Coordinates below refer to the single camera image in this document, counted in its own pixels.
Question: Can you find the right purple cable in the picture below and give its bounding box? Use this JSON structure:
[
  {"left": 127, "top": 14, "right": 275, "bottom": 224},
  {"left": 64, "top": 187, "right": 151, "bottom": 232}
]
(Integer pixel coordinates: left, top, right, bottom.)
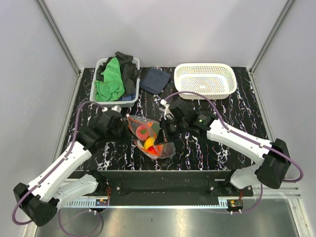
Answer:
[{"left": 163, "top": 91, "right": 304, "bottom": 215}]

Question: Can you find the grey plastic bin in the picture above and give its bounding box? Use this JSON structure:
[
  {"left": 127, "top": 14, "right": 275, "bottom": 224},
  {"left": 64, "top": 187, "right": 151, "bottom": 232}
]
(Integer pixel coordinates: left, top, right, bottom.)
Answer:
[{"left": 89, "top": 57, "right": 141, "bottom": 108}]

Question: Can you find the yellow fake fruit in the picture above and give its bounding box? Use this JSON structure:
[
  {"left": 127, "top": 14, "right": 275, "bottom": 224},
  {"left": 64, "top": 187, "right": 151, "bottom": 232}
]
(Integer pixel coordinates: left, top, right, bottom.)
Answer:
[{"left": 144, "top": 137, "right": 155, "bottom": 150}]

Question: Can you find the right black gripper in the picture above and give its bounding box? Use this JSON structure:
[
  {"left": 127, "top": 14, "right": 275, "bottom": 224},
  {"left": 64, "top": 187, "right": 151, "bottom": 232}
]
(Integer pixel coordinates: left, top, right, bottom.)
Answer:
[{"left": 155, "top": 117, "right": 188, "bottom": 146}]

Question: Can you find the orange fake fruit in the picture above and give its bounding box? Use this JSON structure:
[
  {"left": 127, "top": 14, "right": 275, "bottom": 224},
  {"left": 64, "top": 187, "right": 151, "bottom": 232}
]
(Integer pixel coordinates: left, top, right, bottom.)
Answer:
[{"left": 147, "top": 145, "right": 163, "bottom": 156}]

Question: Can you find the white perforated basket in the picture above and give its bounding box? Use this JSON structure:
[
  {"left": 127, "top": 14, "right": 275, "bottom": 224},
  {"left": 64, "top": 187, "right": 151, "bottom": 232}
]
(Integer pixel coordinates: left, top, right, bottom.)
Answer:
[{"left": 174, "top": 63, "right": 237, "bottom": 100}]

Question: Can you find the purple cable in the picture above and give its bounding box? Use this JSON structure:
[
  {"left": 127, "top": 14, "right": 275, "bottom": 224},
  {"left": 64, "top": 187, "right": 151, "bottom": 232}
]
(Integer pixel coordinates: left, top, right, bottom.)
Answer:
[
  {"left": 11, "top": 100, "right": 109, "bottom": 236},
  {"left": 163, "top": 91, "right": 304, "bottom": 215}
]

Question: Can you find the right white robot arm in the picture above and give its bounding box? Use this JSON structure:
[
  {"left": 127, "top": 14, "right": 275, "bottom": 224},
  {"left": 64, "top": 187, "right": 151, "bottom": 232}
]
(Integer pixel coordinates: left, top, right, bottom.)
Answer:
[{"left": 155, "top": 99, "right": 290, "bottom": 196}]

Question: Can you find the clear zip top bag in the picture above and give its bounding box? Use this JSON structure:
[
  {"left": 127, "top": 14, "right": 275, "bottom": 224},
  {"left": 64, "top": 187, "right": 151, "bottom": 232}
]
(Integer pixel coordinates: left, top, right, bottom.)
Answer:
[{"left": 126, "top": 115, "right": 176, "bottom": 159}]

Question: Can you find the green cloth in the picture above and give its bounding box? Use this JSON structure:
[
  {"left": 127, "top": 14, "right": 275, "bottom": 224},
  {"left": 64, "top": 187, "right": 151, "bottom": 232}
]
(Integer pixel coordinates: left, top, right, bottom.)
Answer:
[{"left": 94, "top": 57, "right": 125, "bottom": 102}]

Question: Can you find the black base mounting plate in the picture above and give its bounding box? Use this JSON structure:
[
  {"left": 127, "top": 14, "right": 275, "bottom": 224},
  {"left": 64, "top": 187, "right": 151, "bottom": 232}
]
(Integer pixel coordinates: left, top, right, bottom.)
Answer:
[{"left": 78, "top": 169, "right": 255, "bottom": 206}]

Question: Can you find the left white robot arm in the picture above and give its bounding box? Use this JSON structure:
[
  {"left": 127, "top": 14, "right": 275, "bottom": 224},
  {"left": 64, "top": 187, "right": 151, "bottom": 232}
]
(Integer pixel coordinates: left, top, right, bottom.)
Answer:
[{"left": 13, "top": 106, "right": 126, "bottom": 227}]

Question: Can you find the white slotted cable duct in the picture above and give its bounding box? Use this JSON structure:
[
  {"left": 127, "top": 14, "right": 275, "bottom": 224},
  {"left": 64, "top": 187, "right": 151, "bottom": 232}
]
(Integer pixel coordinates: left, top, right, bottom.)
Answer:
[{"left": 64, "top": 198, "right": 228, "bottom": 209}]

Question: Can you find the folded dark blue cloth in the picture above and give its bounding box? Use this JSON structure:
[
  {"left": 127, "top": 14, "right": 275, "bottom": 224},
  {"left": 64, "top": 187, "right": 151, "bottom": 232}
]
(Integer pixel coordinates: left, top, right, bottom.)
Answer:
[{"left": 139, "top": 67, "right": 171, "bottom": 95}]

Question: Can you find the red fake fruit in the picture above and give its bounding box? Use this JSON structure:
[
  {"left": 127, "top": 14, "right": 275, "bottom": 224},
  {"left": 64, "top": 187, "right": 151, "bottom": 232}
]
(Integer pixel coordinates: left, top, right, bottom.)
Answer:
[{"left": 136, "top": 125, "right": 149, "bottom": 141}]

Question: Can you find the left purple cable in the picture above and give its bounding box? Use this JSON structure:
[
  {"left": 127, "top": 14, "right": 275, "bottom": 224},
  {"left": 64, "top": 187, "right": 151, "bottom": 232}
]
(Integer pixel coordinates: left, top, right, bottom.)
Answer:
[{"left": 11, "top": 100, "right": 109, "bottom": 236}]

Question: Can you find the blue checkered cloth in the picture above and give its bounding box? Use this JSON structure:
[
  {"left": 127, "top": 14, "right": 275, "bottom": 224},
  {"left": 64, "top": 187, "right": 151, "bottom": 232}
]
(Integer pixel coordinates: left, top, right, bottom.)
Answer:
[{"left": 118, "top": 93, "right": 136, "bottom": 101}]

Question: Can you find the black cloth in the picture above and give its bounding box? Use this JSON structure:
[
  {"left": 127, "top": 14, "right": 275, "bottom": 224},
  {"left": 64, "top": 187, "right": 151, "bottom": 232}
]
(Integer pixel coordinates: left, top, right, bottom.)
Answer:
[{"left": 95, "top": 51, "right": 140, "bottom": 96}]

